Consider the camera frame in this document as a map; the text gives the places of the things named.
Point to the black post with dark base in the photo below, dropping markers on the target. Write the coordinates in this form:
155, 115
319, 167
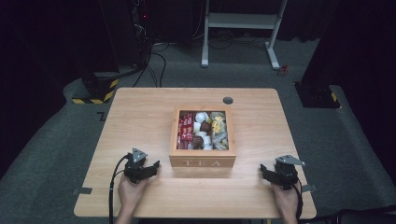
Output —
317, 93

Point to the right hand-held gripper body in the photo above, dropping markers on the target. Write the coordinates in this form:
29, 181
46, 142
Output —
288, 171

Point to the grey tape strip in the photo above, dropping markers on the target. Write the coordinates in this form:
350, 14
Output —
308, 188
82, 190

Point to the wooden tea box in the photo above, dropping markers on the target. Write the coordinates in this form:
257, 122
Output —
202, 162

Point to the grey table grommet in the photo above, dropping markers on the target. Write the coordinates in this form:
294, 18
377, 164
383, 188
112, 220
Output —
228, 100

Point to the person's right hand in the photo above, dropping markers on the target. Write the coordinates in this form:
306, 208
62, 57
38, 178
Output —
286, 199

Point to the row of red packets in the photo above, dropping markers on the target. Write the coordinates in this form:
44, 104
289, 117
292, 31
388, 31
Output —
185, 130

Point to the person's left hand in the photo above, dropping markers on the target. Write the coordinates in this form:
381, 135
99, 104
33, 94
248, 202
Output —
130, 193

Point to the pile of yellow tea bags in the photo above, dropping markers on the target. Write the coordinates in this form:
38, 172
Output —
218, 124

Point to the black post with striped base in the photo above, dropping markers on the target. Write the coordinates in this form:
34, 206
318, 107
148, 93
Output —
99, 88

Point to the pile of grey tea bags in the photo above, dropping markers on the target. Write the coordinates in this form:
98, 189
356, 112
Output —
219, 139

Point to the white metal stand frame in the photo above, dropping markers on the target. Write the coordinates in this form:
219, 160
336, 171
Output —
239, 21

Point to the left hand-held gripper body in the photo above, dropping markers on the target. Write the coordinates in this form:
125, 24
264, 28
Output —
136, 165

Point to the brown coffee capsule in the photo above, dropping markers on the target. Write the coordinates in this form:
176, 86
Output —
205, 126
197, 142

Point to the white coffee capsule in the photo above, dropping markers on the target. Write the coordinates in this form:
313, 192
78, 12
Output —
207, 141
196, 127
201, 117
201, 134

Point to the dark equipment rack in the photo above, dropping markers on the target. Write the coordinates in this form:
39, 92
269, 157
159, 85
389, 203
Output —
141, 31

